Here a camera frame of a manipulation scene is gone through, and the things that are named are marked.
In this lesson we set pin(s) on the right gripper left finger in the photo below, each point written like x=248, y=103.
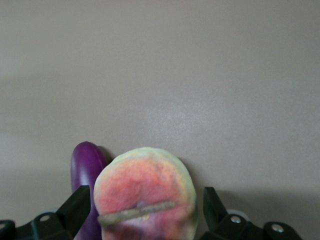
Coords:
x=65, y=220

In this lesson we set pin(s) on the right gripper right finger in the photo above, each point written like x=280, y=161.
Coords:
x=220, y=225

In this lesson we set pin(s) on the long purple eggplant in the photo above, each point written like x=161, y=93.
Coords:
x=85, y=165

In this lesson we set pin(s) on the pink yellow peach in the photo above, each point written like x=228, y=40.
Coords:
x=145, y=180

